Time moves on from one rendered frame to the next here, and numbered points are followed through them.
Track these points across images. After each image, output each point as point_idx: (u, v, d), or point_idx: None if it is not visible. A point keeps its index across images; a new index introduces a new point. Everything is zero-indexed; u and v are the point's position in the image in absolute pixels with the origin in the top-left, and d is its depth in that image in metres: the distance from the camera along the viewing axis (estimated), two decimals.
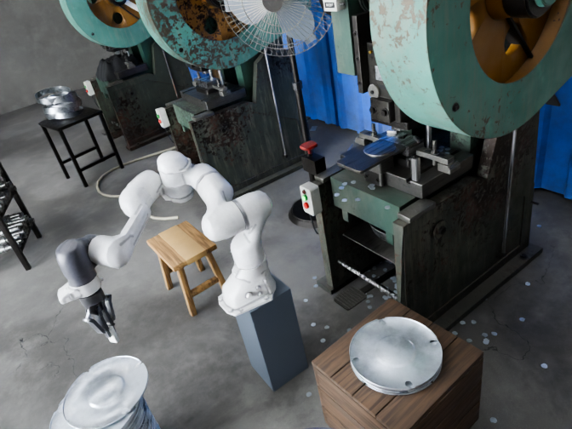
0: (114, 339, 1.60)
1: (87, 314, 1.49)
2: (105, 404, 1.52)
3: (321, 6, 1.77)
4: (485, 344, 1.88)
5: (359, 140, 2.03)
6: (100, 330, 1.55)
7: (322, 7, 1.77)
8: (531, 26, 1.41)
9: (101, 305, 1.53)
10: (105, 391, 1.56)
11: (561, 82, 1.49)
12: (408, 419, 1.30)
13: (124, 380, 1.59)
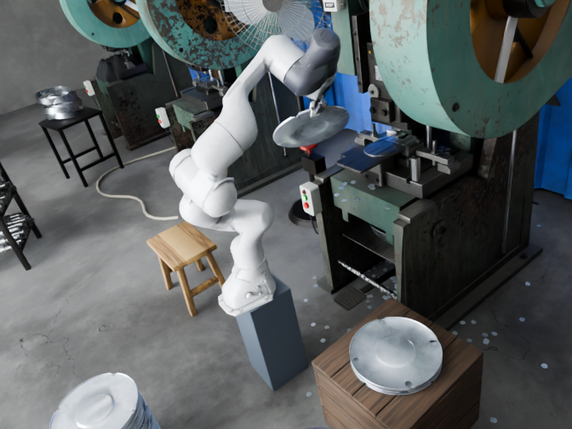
0: (318, 112, 1.56)
1: (322, 100, 1.40)
2: (301, 136, 1.73)
3: (321, 6, 1.77)
4: (485, 344, 1.88)
5: (359, 140, 2.03)
6: (318, 110, 1.49)
7: (322, 7, 1.77)
8: None
9: None
10: (309, 128, 1.69)
11: (561, 82, 1.49)
12: (408, 419, 1.30)
13: (300, 125, 1.64)
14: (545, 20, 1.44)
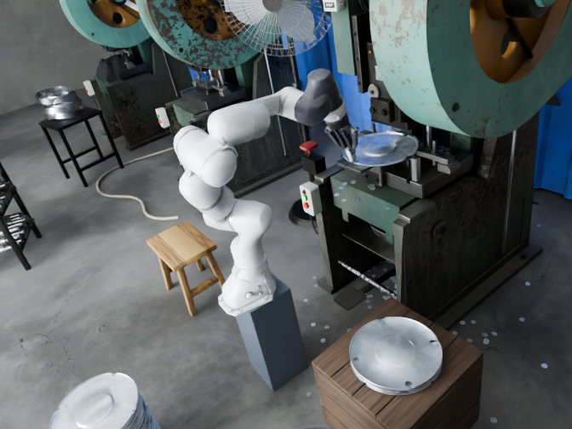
0: (349, 157, 1.73)
1: (328, 126, 1.64)
2: (374, 142, 1.85)
3: (321, 6, 1.77)
4: (485, 344, 1.88)
5: None
6: (340, 143, 1.70)
7: (322, 7, 1.77)
8: None
9: (340, 131, 1.61)
10: (379, 146, 1.80)
11: (561, 82, 1.49)
12: (408, 419, 1.30)
13: (364, 152, 1.79)
14: None
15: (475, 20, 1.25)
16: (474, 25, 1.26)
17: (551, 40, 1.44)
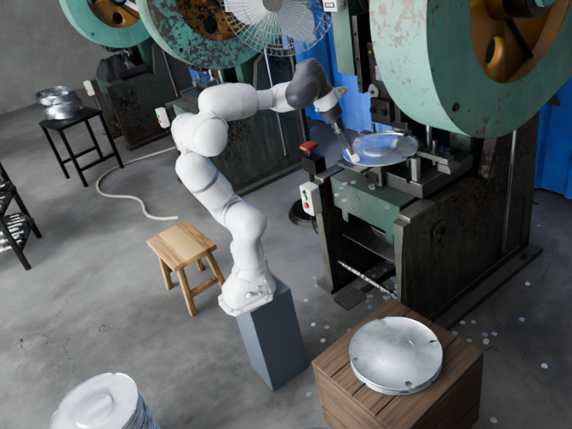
0: (351, 157, 1.74)
1: None
2: (363, 151, 1.80)
3: (321, 6, 1.77)
4: (485, 344, 1.88)
5: (359, 140, 2.03)
6: None
7: (322, 7, 1.77)
8: None
9: None
10: (377, 147, 1.79)
11: (561, 82, 1.49)
12: (408, 419, 1.30)
13: (386, 154, 1.74)
14: None
15: None
16: (471, 3, 1.22)
17: None
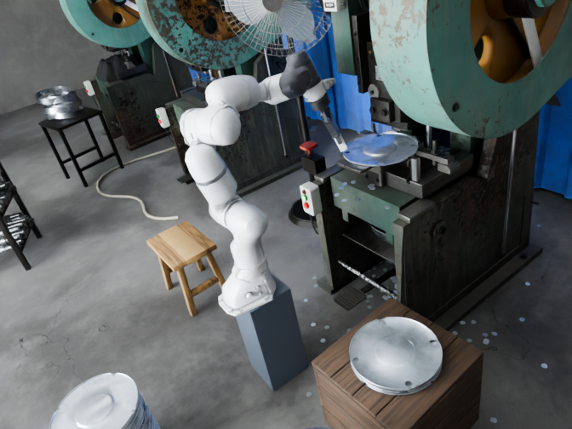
0: (340, 145, 1.82)
1: None
2: (372, 155, 1.76)
3: (321, 6, 1.77)
4: (485, 344, 1.88)
5: None
6: None
7: (322, 7, 1.77)
8: (496, 66, 1.38)
9: (322, 116, 1.75)
10: (378, 148, 1.79)
11: (561, 82, 1.49)
12: (408, 419, 1.30)
13: (396, 149, 1.77)
14: None
15: None
16: None
17: None
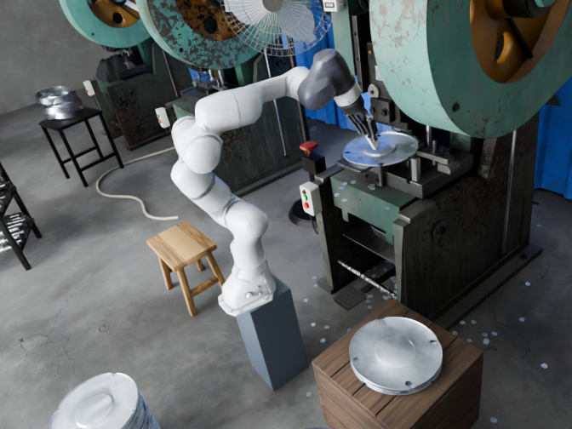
0: (370, 145, 1.62)
1: None
2: (394, 150, 1.76)
3: (321, 6, 1.77)
4: (485, 344, 1.88)
5: None
6: None
7: (322, 7, 1.77)
8: None
9: (357, 117, 1.51)
10: (381, 147, 1.79)
11: (561, 82, 1.49)
12: (408, 419, 1.30)
13: (385, 141, 1.84)
14: None
15: (473, 13, 1.24)
16: (472, 17, 1.24)
17: (543, 54, 1.44)
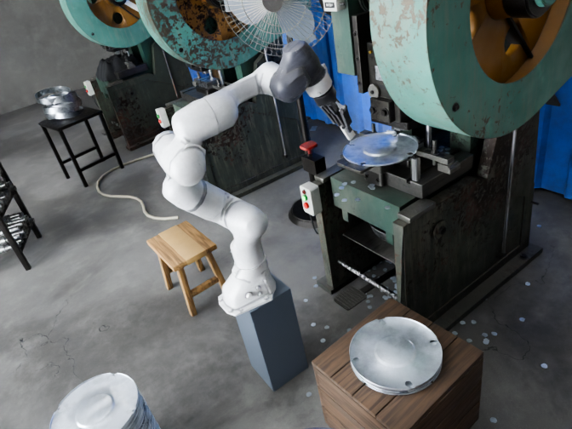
0: (346, 135, 1.62)
1: None
2: (393, 143, 1.81)
3: (321, 6, 1.77)
4: (485, 344, 1.88)
5: None
6: None
7: (322, 7, 1.77)
8: None
9: (329, 107, 1.51)
10: (381, 146, 1.80)
11: (561, 82, 1.49)
12: (408, 419, 1.30)
13: (368, 144, 1.85)
14: None
15: (514, 23, 1.36)
16: (517, 22, 1.36)
17: None
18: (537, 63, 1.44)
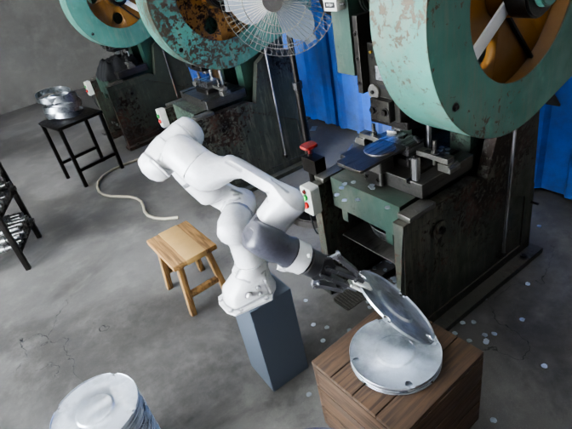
0: (362, 292, 1.32)
1: (312, 279, 1.27)
2: (408, 321, 1.33)
3: (321, 6, 1.77)
4: (485, 344, 1.88)
5: (359, 140, 2.03)
6: (339, 287, 1.31)
7: (322, 7, 1.77)
8: None
9: (328, 270, 1.24)
10: (397, 306, 1.36)
11: (561, 82, 1.49)
12: (408, 419, 1.30)
13: (403, 305, 1.42)
14: (514, 71, 1.44)
15: None
16: None
17: None
18: None
